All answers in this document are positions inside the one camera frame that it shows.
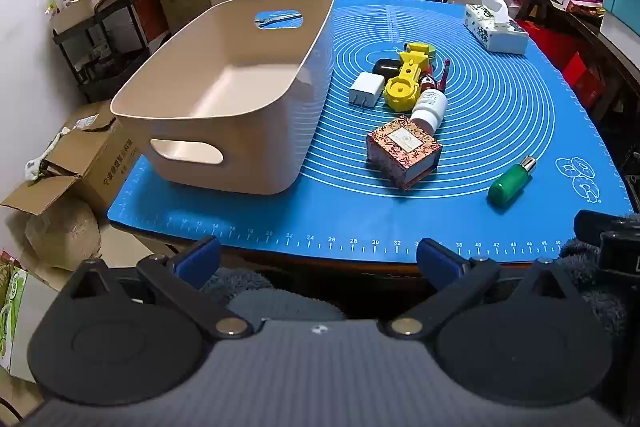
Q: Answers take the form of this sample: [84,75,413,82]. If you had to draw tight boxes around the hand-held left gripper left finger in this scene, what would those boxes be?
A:
[65,236,254,339]

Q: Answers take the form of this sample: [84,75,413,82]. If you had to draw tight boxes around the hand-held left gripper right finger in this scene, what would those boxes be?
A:
[384,237,577,339]

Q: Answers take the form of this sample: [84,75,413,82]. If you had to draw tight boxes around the green dropper bottle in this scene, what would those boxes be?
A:
[488,156,539,209]

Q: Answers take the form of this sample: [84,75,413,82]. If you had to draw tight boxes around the patterned gift box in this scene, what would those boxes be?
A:
[366,116,444,192]

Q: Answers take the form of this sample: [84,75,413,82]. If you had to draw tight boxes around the beige plastic basket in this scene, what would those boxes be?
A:
[110,0,336,196]

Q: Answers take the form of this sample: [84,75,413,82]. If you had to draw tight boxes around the white pill bottle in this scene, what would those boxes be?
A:
[410,89,450,133]

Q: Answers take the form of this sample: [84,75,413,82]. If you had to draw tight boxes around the yellow plastic toy tool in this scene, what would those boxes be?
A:
[384,42,432,112]

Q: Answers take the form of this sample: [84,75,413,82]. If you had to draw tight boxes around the person's fleece pants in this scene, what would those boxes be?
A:
[200,269,347,324]

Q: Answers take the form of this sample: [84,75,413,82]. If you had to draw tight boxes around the burlap sack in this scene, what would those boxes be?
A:
[24,196,102,272]

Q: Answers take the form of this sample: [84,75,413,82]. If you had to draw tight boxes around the open cardboard box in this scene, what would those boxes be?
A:
[0,99,139,219]

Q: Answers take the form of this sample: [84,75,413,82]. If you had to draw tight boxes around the blue silicone mat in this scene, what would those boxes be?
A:
[107,0,635,266]

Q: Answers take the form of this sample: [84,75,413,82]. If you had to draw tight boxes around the dark wooden side table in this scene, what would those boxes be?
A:
[514,0,640,144]

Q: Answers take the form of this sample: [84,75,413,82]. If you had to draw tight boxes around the white foam strip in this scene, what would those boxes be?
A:
[25,126,72,181]

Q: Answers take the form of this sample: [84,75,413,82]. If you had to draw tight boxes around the white charger plug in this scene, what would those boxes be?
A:
[348,72,386,112]

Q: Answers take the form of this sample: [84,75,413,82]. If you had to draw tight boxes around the green and white carton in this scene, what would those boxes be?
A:
[0,257,57,384]

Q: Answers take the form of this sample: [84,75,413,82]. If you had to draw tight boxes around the red patterned gift bag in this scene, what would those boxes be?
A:
[0,249,22,279]

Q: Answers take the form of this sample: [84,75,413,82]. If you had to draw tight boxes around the small black case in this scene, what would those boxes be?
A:
[372,58,401,80]

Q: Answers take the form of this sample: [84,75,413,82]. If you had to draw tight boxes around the black utility cart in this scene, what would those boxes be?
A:
[52,0,152,104]

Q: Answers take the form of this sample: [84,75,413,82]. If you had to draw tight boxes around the white tissue pack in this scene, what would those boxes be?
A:
[464,0,530,56]

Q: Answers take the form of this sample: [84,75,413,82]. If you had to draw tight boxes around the red and white box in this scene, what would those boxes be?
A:
[134,0,169,42]

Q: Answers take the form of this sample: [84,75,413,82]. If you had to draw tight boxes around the cardboard box on cart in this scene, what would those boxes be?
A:
[49,0,127,36]

